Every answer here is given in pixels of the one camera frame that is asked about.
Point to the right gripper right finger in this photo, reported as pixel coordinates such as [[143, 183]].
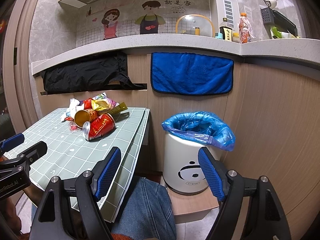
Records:
[[265, 217]]

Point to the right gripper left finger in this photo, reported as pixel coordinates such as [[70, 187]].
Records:
[[54, 219]]

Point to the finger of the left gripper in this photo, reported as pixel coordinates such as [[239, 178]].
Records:
[[10, 143], [27, 157]]

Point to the red crushed soda can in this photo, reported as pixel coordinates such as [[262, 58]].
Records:
[[99, 127]]

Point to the red snack wrapper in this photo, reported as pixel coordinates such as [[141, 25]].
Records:
[[88, 103]]

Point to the gold foil wrapper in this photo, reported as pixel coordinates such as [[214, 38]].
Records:
[[116, 110]]

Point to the colourful tissue packet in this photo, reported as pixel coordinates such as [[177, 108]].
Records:
[[102, 102]]

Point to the white tissue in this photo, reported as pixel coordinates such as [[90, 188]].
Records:
[[74, 106]]

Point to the white smiley trash bin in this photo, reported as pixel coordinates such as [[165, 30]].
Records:
[[181, 169]]

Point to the grey kitchen countertop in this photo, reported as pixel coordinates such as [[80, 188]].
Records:
[[298, 55]]

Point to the green grid table mat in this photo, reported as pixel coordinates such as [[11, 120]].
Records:
[[69, 153]]

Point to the blue jeans leg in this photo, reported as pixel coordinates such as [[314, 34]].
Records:
[[146, 212]]

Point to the black hanging cloth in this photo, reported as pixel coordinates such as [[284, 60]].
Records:
[[90, 73]]

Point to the blue hanging towel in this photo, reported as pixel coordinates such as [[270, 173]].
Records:
[[191, 74]]

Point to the green plastic item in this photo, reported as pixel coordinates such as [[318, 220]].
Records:
[[275, 33]]

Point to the small teal container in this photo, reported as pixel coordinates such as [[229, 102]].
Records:
[[219, 36]]

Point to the orange capped plastic bottle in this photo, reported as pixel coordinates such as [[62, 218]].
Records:
[[245, 29]]

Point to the dark sauce bottle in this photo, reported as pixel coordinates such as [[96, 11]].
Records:
[[225, 30]]

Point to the black dish rack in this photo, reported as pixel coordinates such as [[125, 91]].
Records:
[[271, 17]]

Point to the cartoon couple wall sticker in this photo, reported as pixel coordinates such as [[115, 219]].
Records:
[[116, 18]]

